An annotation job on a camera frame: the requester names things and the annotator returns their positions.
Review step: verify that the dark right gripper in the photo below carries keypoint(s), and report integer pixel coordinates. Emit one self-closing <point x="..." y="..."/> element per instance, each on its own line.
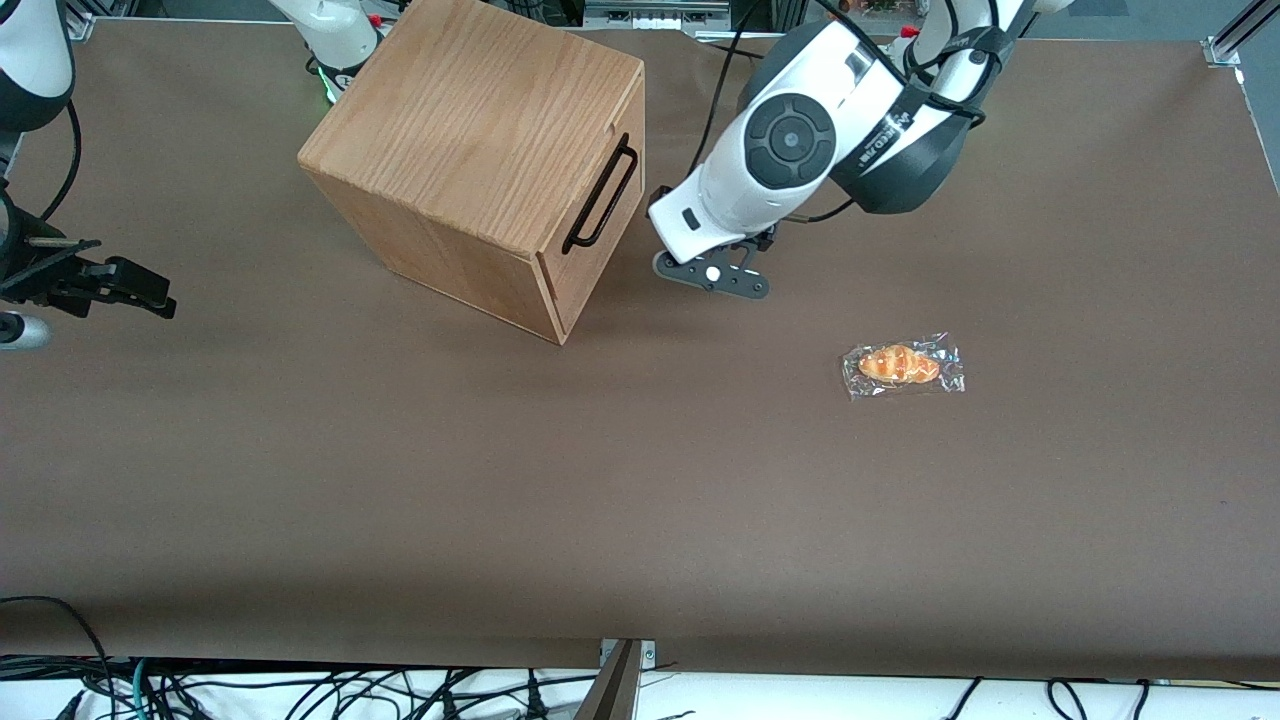
<point x="42" y="274"/>

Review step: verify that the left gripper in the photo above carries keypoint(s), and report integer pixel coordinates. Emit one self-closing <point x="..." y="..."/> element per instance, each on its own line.
<point x="657" y="194"/>

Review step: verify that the light wooden drawer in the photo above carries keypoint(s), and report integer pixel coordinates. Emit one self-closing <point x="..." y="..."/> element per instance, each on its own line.
<point x="625" y="205"/>

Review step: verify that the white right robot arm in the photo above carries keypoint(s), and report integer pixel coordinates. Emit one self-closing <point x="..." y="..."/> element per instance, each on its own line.
<point x="30" y="50"/>

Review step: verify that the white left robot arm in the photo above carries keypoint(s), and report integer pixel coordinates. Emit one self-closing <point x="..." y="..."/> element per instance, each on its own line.
<point x="790" y="140"/>

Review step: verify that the grey power strip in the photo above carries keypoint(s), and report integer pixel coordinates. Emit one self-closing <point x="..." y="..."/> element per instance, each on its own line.
<point x="655" y="14"/>

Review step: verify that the light wooden cabinet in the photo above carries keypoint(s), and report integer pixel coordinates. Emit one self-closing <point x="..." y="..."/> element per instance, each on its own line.
<point x="470" y="120"/>

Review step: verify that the bread roll in clear wrapper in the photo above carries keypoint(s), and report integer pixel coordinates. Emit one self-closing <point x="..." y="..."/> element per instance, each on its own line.
<point x="898" y="364"/>

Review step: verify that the brown angled bar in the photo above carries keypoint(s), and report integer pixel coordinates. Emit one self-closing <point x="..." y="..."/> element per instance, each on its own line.
<point x="612" y="690"/>

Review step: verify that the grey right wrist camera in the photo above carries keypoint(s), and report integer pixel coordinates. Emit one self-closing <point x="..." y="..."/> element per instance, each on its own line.
<point x="22" y="332"/>

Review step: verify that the metal corner bracket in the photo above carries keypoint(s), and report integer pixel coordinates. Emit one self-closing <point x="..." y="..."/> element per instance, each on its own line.
<point x="1225" y="52"/>
<point x="80" y="26"/>

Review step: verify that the metal table edge bracket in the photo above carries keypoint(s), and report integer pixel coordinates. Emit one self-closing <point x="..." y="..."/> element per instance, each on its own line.
<point x="645" y="652"/>

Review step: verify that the aluminium frame profile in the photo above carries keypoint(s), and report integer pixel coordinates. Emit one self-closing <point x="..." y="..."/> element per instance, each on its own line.
<point x="1250" y="25"/>

